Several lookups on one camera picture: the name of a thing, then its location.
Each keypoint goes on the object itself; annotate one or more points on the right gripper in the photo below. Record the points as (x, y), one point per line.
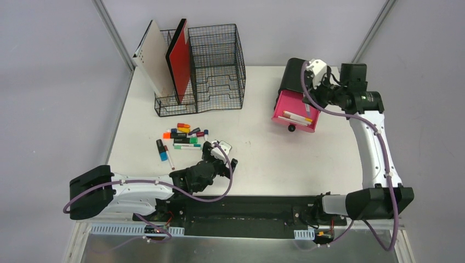
(313, 94)

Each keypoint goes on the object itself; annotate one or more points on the orange cap black marker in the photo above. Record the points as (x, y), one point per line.
(174, 135)

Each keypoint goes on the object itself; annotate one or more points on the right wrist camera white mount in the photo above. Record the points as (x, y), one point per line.
(317, 68)

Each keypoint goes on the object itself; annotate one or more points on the red brown cap marker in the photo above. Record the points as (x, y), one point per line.
(171, 163)

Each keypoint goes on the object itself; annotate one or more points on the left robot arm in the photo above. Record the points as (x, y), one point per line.
(100, 190)

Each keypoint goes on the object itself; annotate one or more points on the yellow highlighter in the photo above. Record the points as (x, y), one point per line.
(183, 130)

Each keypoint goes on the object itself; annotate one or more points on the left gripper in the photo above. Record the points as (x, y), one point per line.
(221, 165)

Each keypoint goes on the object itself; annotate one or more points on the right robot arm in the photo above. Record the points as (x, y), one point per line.
(382, 195)

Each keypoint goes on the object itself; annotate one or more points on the yellow cap white marker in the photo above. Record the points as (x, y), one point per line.
(301, 119)

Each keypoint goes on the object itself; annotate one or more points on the black mounting base plate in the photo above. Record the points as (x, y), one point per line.
(275, 217)

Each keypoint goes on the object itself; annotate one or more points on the black pink drawer unit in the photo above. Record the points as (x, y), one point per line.
(290, 98)

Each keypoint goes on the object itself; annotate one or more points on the black wire mesh desk organizer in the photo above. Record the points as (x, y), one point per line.
(218, 74)

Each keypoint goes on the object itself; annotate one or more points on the white A4 folder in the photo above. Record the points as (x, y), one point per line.
(150, 58)

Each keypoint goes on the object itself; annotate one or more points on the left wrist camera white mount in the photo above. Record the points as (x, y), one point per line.
(220, 149)

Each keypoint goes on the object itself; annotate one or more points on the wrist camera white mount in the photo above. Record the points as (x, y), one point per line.
(220, 149)
(317, 68)

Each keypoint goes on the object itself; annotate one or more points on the teal cap white marker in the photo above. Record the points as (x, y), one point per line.
(186, 145)

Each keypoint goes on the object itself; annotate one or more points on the black blue marker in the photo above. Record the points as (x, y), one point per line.
(161, 150)

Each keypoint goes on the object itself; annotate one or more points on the purple cap white marker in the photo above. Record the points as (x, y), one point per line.
(308, 108)

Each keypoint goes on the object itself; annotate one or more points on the red A4 folder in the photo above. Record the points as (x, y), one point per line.
(178, 60)

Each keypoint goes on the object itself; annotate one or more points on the brown cap white marker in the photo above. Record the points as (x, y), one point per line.
(285, 113)

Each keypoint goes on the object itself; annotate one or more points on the green cap black marker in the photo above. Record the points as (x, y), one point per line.
(192, 140)

